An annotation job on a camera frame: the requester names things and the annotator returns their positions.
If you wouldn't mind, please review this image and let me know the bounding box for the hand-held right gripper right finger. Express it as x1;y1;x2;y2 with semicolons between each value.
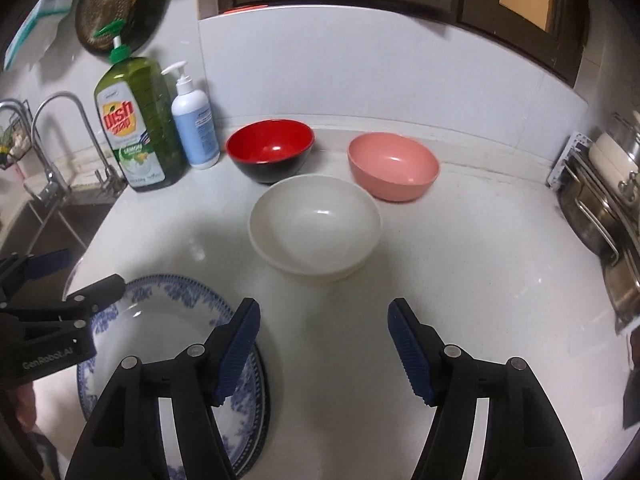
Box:
387;297;583;480

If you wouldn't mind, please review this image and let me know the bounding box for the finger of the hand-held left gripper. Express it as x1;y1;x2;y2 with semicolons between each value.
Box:
10;274;127;333
0;249;72;306

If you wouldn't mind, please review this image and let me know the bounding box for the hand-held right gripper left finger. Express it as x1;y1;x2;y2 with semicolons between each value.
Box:
65;297;262;480

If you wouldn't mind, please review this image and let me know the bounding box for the small blue patterned plate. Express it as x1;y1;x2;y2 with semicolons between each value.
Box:
76;274;261;480

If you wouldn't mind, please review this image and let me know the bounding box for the white bowl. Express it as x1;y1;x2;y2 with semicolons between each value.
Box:
249;175;383;282

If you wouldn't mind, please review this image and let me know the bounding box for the pink bowl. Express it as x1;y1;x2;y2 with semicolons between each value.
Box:
347;132;441;203

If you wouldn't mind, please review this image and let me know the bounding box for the red and black bowl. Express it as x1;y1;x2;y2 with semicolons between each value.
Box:
226;119;316;185

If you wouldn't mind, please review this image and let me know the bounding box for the steel sink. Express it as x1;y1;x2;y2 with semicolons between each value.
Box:
0;195;118;261

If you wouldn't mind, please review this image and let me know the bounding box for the thick steel kitchen faucet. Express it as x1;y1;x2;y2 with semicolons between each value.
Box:
0;100;71;206

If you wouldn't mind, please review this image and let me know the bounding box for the green dish soap bottle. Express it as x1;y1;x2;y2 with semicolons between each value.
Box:
93;19;188;193

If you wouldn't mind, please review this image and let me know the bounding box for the thin curved steel faucet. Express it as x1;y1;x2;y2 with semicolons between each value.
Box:
31;91;128;198

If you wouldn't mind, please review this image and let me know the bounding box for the white blue pump bottle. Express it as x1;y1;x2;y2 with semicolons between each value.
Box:
161;61;221;170

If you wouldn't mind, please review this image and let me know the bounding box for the wide steel pot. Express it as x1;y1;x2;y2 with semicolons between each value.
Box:
557;160;640;261

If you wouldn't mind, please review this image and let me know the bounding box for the paper towel pack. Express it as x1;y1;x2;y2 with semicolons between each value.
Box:
2;0;81;71

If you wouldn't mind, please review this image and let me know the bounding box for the white steel pot rack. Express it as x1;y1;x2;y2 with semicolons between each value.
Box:
547;132;640;336

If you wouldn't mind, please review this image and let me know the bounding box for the black frying pan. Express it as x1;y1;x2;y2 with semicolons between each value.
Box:
75;0;168;56

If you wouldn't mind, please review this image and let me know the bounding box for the white enamel pot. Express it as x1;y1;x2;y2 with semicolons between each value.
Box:
587;132;640;176

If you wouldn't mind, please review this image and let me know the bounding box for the steel pot with lid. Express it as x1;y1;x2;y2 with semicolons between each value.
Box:
610;112;640;161

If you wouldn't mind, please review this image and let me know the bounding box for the wire basket with garlic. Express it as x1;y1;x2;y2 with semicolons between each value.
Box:
0;112;31;171

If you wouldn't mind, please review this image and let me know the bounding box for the steel pot with handle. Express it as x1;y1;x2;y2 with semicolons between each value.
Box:
602;255;640;336

